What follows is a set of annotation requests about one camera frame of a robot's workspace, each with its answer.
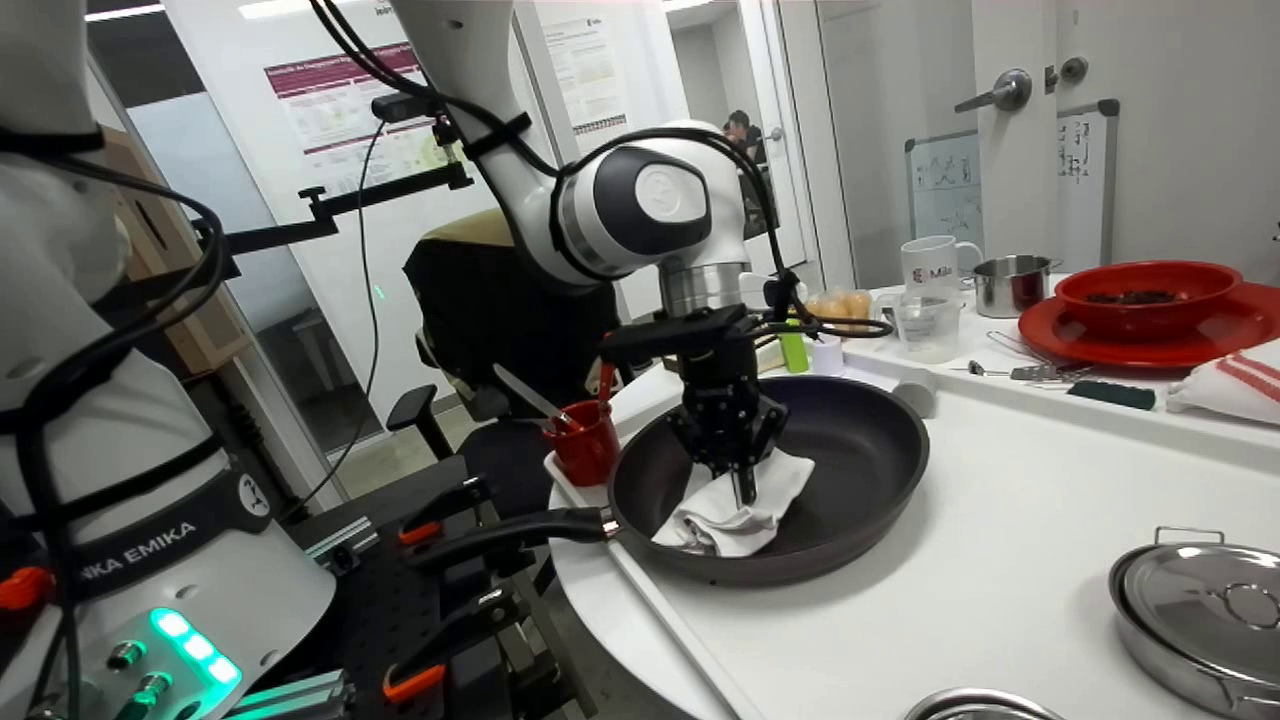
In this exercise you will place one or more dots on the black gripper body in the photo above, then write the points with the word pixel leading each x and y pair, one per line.
pixel 725 392

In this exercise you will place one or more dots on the white cloth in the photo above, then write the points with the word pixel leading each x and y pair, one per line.
pixel 722 520

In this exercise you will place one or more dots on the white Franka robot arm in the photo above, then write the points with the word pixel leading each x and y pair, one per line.
pixel 464 55

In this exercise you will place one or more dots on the black frying pan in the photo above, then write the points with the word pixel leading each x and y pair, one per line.
pixel 854 455

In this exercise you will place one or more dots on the steel lidded pan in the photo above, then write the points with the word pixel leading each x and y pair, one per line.
pixel 1203 612

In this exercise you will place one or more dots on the green bottle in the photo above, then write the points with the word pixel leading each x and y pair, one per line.
pixel 795 353

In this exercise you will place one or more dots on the small white bottle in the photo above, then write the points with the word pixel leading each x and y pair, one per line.
pixel 827 353

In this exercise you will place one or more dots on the red spatula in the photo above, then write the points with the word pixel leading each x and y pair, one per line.
pixel 604 380

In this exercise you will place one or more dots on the clear egg carton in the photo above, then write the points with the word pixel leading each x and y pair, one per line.
pixel 846 305

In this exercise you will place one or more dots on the red cup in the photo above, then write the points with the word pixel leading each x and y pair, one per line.
pixel 584 445

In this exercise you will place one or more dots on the clear plastic cup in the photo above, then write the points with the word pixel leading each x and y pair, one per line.
pixel 925 327

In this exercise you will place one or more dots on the distant dark-clothed person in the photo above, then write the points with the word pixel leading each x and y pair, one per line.
pixel 745 126

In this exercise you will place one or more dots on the black chair with tan cover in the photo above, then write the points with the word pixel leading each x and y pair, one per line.
pixel 464 322

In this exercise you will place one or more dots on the small leaning whiteboard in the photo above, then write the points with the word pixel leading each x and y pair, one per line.
pixel 945 185

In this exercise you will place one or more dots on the steel cup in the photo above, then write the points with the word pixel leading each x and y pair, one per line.
pixel 1010 286

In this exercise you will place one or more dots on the white notice sheet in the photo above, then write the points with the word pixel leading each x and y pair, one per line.
pixel 584 80

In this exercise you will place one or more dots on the black phone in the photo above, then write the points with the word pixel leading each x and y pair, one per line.
pixel 1111 392

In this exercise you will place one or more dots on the red plate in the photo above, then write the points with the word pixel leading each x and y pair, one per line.
pixel 1145 348

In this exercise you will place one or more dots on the paper sheet holder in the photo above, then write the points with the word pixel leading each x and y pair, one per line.
pixel 1083 181

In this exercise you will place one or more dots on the red bowl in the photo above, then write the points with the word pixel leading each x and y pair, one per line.
pixel 1145 286

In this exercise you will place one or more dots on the metal door lock knob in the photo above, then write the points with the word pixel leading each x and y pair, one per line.
pixel 1064 73

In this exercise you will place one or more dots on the red striped white towel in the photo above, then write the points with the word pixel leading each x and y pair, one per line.
pixel 1241 380

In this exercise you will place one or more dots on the purple header poster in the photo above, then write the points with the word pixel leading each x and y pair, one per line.
pixel 335 73

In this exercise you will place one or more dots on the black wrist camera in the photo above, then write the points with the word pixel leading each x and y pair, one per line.
pixel 664 334

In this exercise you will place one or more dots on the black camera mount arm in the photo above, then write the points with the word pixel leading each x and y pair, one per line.
pixel 373 193

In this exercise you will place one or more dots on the black stereo camera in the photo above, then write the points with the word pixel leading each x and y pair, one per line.
pixel 393 106

